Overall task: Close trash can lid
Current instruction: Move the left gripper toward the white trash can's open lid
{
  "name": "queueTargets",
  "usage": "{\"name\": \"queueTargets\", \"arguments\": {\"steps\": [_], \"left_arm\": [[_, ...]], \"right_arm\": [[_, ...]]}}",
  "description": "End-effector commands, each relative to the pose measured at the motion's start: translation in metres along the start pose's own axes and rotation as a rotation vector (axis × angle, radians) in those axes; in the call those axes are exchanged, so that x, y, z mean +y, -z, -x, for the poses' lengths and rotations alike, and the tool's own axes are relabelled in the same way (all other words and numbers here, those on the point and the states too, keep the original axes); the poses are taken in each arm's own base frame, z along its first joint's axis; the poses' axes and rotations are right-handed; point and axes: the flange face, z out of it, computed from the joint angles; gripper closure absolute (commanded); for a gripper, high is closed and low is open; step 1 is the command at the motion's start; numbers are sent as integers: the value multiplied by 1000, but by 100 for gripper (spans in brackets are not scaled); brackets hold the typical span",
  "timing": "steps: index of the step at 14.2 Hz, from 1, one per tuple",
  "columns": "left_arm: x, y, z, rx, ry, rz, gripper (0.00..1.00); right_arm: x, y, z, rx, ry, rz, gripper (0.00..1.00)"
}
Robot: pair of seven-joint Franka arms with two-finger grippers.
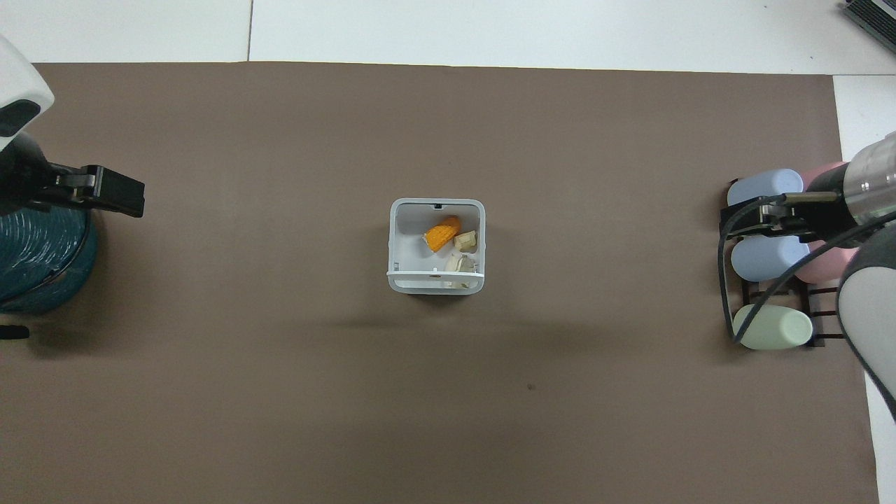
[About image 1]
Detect black cable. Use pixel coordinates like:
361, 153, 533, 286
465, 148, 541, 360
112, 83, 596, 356
717, 196, 896, 345

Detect white trash can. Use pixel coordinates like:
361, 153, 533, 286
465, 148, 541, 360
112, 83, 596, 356
387, 198, 487, 295

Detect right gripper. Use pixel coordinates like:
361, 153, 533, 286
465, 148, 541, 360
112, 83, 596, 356
783, 168, 860, 248

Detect orange corn cob piece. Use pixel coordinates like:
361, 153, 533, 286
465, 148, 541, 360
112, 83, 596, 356
423, 215, 463, 253

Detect pink cup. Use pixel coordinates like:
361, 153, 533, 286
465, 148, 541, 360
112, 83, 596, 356
794, 240, 861, 285
800, 161, 850, 194

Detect blue cup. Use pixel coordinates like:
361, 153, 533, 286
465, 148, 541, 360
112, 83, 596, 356
727, 169, 804, 208
731, 234, 811, 283

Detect teal round basket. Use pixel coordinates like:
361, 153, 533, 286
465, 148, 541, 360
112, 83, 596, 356
0, 203, 99, 314

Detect dark cup rack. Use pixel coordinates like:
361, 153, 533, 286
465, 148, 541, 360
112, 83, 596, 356
720, 178, 849, 349

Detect large beige food scrap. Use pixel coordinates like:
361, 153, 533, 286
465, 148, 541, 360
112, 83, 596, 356
445, 253, 477, 289

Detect pale green cup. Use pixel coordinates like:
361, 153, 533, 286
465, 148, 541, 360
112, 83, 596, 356
732, 304, 814, 351

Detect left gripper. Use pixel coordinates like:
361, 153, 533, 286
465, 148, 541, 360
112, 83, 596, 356
0, 133, 74, 216

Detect grey laptop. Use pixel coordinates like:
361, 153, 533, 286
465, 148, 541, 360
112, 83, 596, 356
840, 0, 896, 54

